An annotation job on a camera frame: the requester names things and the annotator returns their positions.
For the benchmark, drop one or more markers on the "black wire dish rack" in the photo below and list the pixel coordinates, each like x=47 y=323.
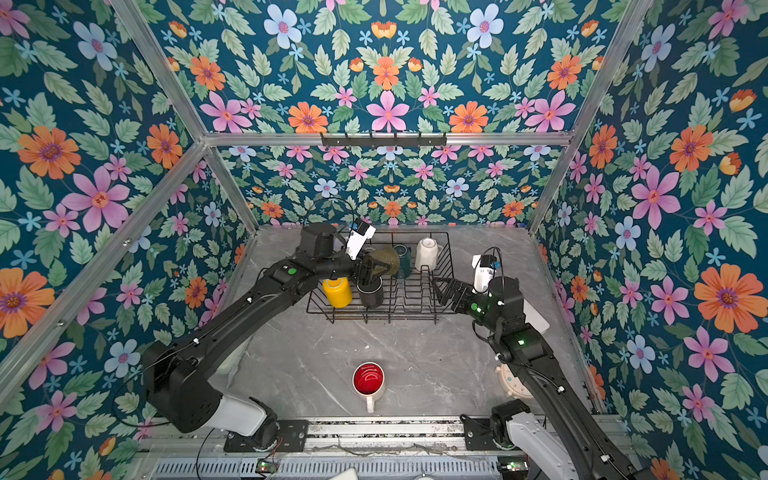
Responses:
x=411 y=298

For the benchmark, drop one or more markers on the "dark wall hook rail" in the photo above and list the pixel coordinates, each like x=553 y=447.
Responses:
x=371 y=140

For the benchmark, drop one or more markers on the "green mug cream interior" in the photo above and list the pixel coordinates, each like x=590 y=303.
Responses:
x=404 y=261

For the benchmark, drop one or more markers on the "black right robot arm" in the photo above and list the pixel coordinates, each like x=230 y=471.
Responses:
x=570 y=444

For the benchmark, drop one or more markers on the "white mug red interior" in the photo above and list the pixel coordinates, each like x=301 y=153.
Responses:
x=370 y=383

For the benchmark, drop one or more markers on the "olive textured glass tumbler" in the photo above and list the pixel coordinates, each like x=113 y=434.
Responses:
x=385 y=261

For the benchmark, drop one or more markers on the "yellow mug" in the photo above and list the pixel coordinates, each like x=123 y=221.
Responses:
x=338 y=292

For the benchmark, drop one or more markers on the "white ceramic mug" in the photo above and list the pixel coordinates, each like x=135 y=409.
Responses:
x=427 y=253

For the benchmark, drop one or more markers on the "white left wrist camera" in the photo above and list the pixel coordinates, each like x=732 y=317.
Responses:
x=360 y=233

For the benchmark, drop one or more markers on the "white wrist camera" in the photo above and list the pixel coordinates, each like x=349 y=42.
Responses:
x=484 y=268
x=360 y=233

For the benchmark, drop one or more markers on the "black mug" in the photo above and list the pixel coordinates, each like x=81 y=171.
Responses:
x=371 y=294

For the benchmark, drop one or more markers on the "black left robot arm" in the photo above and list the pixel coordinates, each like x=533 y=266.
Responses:
x=176 y=377

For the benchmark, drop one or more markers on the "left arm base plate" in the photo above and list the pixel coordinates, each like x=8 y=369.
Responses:
x=279 y=436

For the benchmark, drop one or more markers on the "round pink wall clock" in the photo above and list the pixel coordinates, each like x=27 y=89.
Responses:
x=512 y=385

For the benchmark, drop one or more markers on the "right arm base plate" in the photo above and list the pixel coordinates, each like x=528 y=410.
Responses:
x=484 y=434

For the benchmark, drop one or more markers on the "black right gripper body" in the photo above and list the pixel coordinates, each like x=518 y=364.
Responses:
x=466 y=292

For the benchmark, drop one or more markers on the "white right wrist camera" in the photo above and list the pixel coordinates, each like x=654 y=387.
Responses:
x=484 y=268

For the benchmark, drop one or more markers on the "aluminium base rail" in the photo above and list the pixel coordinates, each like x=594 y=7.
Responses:
x=346 y=435

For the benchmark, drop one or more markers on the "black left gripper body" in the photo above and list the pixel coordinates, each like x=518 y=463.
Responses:
x=357 y=272

